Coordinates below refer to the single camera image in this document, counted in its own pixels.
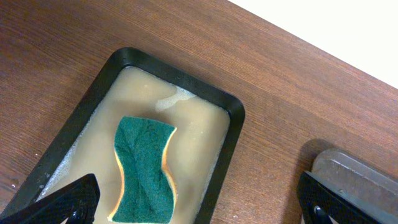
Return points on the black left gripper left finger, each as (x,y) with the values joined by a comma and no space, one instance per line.
(74,203)

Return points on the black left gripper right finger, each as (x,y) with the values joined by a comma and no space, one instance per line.
(323,202)

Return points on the green and yellow sponge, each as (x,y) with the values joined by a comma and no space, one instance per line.
(148,191)

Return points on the dark brown serving tray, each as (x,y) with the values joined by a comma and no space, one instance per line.
(357,178)

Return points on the black soapy water tray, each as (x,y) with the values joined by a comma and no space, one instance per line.
(208,122)

